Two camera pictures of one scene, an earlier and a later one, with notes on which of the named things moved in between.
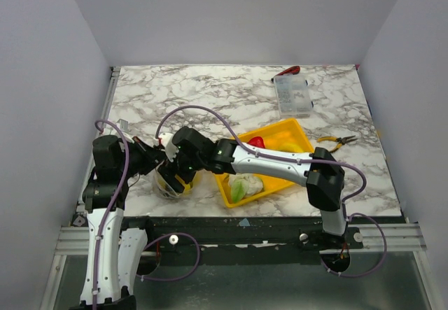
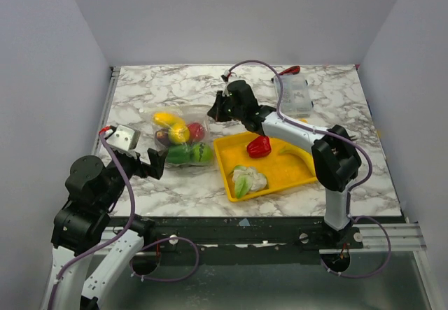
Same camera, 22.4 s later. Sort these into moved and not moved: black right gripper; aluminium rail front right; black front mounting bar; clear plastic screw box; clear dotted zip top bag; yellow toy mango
Moved: yellow toy mango; clear dotted zip top bag; black right gripper
Not moved: aluminium rail front right; clear plastic screw box; black front mounting bar
